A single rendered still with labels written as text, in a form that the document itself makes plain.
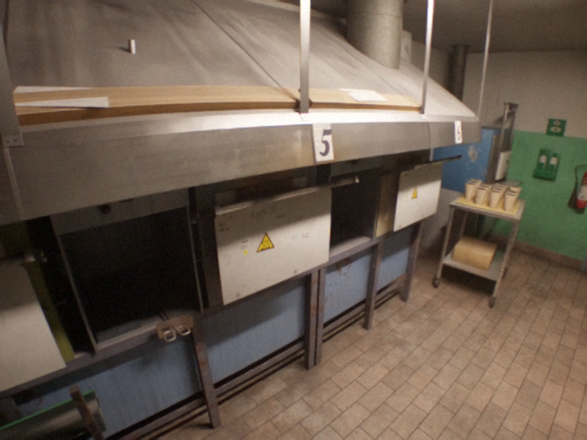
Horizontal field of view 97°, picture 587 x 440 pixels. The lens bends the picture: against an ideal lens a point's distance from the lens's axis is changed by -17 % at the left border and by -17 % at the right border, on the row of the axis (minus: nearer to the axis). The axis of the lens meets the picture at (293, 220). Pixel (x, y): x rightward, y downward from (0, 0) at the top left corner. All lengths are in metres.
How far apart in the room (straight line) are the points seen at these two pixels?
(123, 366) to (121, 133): 1.05
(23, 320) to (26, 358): 0.14
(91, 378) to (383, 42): 2.50
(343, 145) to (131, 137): 0.76
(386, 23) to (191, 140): 1.78
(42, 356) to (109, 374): 0.42
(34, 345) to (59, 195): 0.56
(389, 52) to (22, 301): 2.33
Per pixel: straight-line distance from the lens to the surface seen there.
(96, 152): 0.83
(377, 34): 2.34
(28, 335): 1.18
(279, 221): 1.31
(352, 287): 2.27
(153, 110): 0.89
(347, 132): 1.25
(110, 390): 1.63
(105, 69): 1.11
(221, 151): 0.91
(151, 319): 1.47
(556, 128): 4.52
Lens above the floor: 1.71
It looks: 21 degrees down
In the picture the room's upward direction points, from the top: straight up
